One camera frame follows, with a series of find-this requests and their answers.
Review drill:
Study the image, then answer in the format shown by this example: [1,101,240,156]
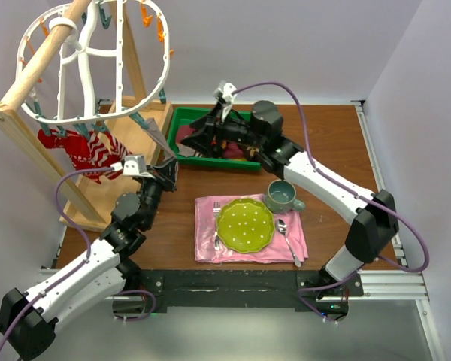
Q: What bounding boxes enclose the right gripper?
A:
[180,101,265,157]

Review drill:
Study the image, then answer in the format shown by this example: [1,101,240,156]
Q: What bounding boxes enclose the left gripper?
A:
[138,157,177,229]

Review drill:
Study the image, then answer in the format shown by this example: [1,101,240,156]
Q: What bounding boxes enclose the purple yellow striped sock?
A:
[175,124,195,144]

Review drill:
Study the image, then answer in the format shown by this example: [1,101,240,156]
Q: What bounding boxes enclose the brown white striped sock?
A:
[145,117,177,159]
[177,144,197,157]

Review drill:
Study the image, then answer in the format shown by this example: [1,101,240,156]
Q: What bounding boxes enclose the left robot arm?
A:
[0,155,178,360]

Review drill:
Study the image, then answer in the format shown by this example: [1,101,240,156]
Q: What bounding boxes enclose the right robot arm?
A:
[180,101,398,296]

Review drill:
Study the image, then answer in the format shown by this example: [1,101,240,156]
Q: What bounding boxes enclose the white round sock hanger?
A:
[15,1,172,126]

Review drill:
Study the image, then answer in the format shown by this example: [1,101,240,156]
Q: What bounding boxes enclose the wooden hanger stand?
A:
[0,0,174,231]

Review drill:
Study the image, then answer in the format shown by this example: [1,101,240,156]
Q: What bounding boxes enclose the green plastic tray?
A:
[167,106,262,171]

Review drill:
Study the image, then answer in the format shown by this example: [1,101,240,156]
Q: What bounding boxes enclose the silver fork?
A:
[213,201,221,250]

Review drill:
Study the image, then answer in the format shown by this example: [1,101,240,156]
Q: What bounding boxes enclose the red white striped sock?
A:
[87,132,132,168]

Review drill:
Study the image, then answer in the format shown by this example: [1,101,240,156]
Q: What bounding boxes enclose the green scalloped plate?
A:
[217,198,275,253]

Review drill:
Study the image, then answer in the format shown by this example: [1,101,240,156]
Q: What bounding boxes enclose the red patterned sock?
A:
[38,129,98,170]

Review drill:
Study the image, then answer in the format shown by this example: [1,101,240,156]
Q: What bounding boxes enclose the teal ceramic mug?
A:
[264,180,306,214]

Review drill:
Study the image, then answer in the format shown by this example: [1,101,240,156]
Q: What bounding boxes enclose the silver spoon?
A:
[276,219,302,268]

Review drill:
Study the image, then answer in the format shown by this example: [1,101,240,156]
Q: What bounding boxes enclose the pink cloth napkin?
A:
[195,196,308,264]

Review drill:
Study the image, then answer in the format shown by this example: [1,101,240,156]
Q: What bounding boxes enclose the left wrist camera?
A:
[111,155,154,178]

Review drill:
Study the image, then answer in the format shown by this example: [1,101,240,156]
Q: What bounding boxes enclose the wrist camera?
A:
[214,81,237,123]
[111,155,154,178]

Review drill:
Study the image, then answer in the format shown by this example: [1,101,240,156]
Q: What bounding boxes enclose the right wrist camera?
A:
[214,81,237,123]

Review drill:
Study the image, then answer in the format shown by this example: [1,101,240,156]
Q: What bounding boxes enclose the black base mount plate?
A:
[125,270,362,321]

